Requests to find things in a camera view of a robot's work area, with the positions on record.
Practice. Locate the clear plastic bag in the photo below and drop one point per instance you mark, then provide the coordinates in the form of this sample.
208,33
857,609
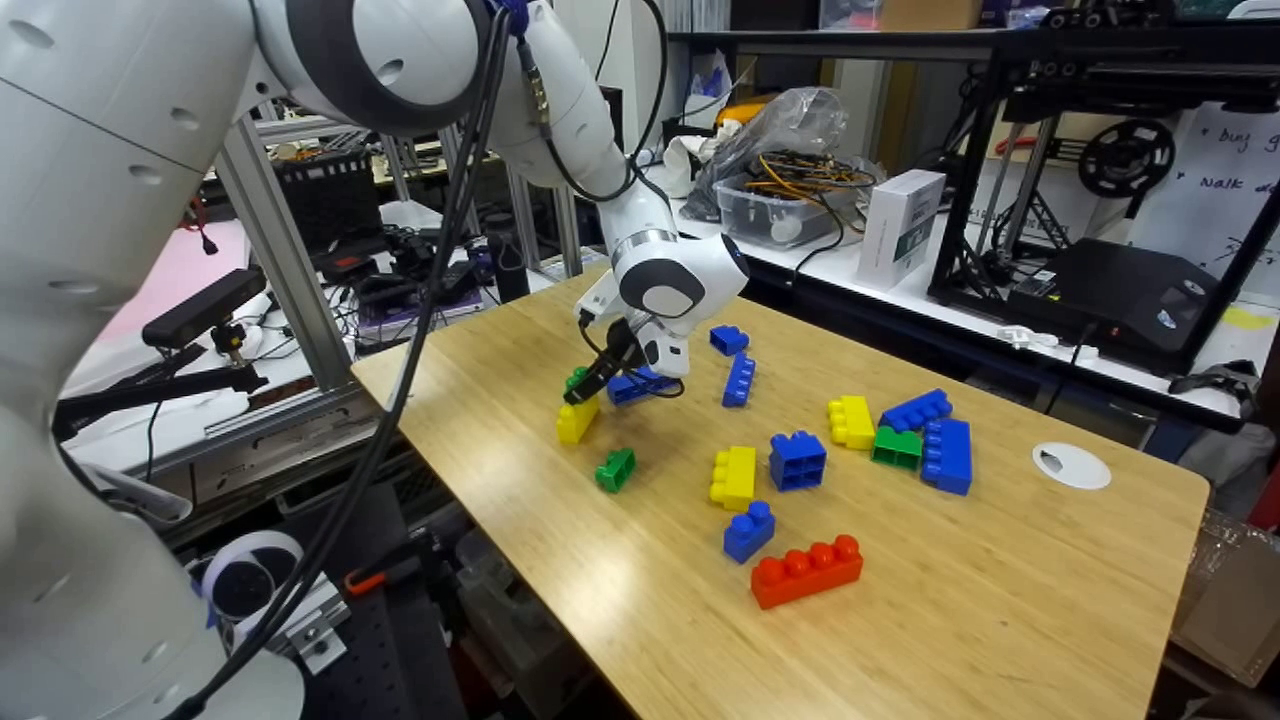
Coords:
786,124

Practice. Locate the blue square block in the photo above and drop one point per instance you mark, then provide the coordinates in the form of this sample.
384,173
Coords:
796,460
749,533

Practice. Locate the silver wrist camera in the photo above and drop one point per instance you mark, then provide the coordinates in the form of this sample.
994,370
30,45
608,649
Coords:
665,355

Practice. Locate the blue toy block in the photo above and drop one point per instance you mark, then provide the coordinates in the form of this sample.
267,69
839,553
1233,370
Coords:
912,410

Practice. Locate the black filament spool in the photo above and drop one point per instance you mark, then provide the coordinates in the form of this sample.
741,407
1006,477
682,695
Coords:
1126,142

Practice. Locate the white side bench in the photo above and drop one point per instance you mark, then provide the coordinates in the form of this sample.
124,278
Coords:
985,325

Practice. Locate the long red block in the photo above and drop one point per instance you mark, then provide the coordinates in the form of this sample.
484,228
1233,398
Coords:
804,575

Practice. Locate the large blue block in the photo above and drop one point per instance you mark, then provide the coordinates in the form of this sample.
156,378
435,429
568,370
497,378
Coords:
947,458
645,390

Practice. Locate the yellow toy block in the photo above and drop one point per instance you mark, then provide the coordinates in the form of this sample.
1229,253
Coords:
850,420

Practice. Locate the brown cardboard box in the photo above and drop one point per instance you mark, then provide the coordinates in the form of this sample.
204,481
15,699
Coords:
1225,603

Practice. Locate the yellow three-stud block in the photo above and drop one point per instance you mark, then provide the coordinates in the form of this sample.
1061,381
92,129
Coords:
577,424
734,477

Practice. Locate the green toy block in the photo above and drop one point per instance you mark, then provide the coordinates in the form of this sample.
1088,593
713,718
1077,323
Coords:
898,449

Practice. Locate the clear plastic bin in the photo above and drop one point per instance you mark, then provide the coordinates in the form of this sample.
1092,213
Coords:
786,220

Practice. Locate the white table grommet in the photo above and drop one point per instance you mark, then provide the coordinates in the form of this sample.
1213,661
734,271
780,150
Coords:
1068,467

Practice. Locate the white tape roll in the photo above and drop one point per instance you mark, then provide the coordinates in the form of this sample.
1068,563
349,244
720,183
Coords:
213,575

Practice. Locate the white cardboard box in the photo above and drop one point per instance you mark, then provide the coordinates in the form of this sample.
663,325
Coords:
901,225

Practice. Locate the metal bracket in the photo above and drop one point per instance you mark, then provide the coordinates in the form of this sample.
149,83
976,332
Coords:
304,626

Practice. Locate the aluminium frame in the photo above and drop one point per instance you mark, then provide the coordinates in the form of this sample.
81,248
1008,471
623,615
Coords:
286,253

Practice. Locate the small blue block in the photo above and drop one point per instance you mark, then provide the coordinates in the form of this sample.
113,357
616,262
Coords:
730,340

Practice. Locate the black 3D printer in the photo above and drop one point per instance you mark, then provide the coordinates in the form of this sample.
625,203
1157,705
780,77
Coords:
1122,287

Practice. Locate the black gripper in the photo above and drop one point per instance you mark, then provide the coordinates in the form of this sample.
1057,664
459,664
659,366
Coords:
623,347

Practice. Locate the white handwritten sheet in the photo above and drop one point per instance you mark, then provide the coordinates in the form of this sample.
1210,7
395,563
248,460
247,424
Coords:
1221,173

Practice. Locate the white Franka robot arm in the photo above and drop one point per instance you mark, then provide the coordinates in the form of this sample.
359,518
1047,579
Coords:
123,135

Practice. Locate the long flat blue block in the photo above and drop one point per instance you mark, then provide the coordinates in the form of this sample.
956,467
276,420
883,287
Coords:
736,381

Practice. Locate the pink sheet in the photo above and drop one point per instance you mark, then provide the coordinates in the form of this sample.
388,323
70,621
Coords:
147,287

